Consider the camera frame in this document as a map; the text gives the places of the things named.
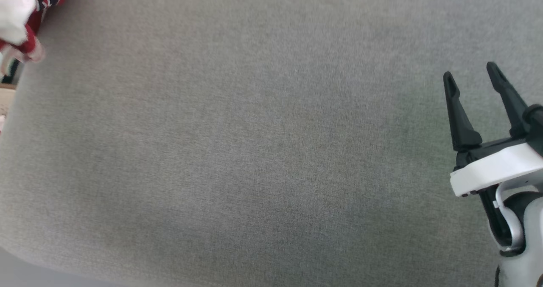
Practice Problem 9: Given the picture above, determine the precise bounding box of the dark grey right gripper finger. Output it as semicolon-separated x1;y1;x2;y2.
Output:
443;71;483;152
486;62;532;139

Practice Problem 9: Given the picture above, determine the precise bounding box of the grey fabric sofa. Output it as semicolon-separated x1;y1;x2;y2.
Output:
0;0;543;287

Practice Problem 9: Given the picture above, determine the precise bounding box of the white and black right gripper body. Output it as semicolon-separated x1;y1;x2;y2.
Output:
450;132;543;198

